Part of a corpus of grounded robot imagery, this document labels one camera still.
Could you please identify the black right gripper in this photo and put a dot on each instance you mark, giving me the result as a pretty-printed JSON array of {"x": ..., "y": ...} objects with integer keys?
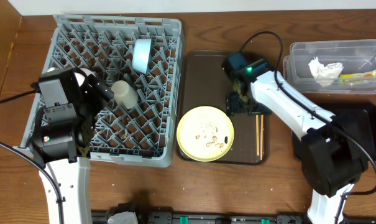
[{"x": 237, "y": 104}]

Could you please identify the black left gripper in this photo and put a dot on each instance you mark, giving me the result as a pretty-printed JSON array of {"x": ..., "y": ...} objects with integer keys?
[{"x": 98, "y": 88}]

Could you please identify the pink bowl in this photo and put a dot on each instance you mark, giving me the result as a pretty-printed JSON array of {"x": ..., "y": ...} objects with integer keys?
[{"x": 65, "y": 78}]

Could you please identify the white plastic cup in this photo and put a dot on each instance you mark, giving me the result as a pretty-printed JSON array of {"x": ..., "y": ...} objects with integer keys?
[{"x": 124, "y": 94}]

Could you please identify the yellow plate with crumbs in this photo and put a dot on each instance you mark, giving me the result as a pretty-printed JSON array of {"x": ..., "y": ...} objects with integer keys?
[{"x": 205, "y": 133}]

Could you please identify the light blue bowl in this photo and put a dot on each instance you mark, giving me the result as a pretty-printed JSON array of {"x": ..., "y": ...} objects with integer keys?
[{"x": 141, "y": 55}]

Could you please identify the white napkin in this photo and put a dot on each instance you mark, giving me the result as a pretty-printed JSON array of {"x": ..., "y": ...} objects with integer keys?
[{"x": 325, "y": 74}]

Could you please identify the green snack wrapper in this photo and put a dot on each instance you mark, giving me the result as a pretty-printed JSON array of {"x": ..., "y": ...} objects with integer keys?
[{"x": 357, "y": 78}]

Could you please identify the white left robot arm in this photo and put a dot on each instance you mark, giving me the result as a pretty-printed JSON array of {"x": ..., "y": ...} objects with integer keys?
[{"x": 60, "y": 142}]

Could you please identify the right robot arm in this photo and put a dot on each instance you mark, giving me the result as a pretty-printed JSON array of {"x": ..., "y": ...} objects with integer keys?
[{"x": 333, "y": 161}]

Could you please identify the dark brown serving tray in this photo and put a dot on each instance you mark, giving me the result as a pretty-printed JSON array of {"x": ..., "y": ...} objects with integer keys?
[{"x": 206, "y": 84}]

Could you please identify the grey plastic dish rack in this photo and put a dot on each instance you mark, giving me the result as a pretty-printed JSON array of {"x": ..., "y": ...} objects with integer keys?
[{"x": 142, "y": 135}]

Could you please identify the black plastic bin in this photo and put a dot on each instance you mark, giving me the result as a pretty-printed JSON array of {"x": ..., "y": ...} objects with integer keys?
[{"x": 365, "y": 114}]

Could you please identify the clear plastic bin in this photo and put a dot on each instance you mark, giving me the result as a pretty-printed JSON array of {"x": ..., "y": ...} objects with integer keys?
[{"x": 356, "y": 56}]

